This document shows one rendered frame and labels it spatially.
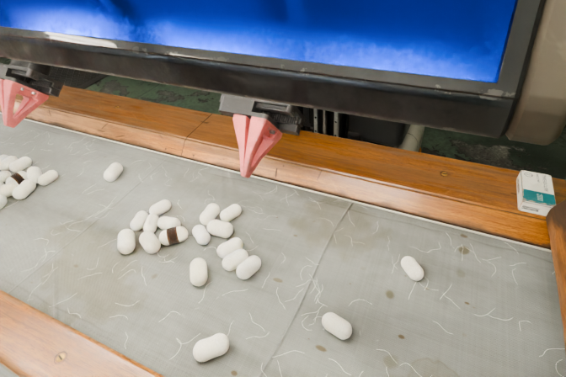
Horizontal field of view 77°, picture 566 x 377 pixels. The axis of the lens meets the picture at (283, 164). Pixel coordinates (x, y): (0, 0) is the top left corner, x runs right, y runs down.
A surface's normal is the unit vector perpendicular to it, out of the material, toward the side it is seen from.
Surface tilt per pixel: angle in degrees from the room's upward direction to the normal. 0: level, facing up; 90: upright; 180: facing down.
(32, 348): 0
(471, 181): 0
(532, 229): 45
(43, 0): 58
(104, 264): 0
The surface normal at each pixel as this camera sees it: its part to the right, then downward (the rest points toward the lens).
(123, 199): -0.07, -0.77
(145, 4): -0.38, 0.10
